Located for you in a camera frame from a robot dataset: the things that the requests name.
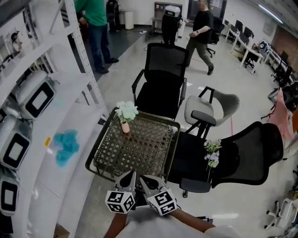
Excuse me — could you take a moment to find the grey shell chair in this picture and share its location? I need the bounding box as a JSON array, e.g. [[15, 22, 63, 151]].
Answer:
[[184, 86, 240, 140]]

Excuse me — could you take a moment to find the black mesh office chair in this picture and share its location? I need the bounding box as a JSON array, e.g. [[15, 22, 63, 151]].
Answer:
[[131, 43, 190, 121]]

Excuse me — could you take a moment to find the white bin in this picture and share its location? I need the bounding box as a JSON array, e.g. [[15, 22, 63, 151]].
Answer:
[[124, 9, 135, 30]]

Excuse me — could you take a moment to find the white metal shelf rack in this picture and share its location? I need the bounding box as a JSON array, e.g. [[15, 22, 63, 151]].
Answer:
[[0, 0, 110, 238]]

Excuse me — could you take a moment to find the white flowers bunch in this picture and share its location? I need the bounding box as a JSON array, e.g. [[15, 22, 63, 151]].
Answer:
[[115, 100, 139, 123]]

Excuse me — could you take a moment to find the purple flower sprig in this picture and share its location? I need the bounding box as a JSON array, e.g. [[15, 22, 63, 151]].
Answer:
[[204, 139, 223, 179]]

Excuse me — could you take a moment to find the white office desk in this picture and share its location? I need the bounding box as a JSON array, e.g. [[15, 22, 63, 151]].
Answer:
[[232, 34, 265, 70], [224, 20, 243, 45]]

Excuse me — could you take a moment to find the black robot with white head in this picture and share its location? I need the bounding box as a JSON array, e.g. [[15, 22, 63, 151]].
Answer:
[[161, 6, 184, 46]]

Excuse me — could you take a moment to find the person's white shirt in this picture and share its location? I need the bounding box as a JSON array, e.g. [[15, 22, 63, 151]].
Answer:
[[117, 206, 243, 238]]

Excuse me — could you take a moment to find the white swivel chair base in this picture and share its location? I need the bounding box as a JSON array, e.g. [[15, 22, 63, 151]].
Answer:
[[264, 197, 298, 231]]

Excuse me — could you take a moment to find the person's right forearm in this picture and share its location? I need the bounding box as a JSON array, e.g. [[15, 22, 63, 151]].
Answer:
[[169, 208, 216, 233]]

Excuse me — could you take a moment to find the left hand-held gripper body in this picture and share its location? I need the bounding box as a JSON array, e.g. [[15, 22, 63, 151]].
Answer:
[[105, 188, 136, 214]]

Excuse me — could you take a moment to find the wicker glass-top table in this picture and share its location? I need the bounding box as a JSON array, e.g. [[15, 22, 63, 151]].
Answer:
[[85, 106, 182, 184]]

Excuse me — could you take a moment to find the black high-back office chair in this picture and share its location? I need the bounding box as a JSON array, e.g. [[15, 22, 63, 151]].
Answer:
[[166, 120, 285, 198]]

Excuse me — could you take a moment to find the person's left forearm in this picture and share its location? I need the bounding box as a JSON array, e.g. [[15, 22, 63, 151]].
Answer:
[[103, 210, 128, 238]]

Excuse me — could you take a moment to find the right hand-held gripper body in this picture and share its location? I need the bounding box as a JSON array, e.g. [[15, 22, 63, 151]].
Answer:
[[147, 187, 180, 217]]

